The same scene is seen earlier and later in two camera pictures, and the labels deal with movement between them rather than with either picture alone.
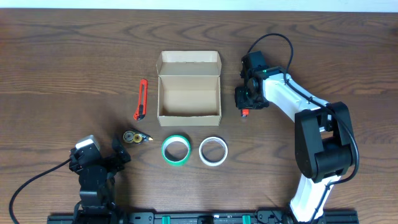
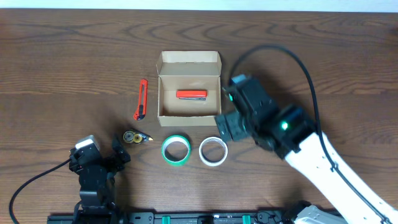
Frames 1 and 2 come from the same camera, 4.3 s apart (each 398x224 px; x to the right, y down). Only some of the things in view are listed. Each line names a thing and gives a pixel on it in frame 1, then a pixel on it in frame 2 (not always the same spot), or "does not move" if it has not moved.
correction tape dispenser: x=136 y=136 does not move
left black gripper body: x=106 y=158 does not move
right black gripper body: x=244 y=101 → x=237 y=112
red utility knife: x=142 y=108 does not move
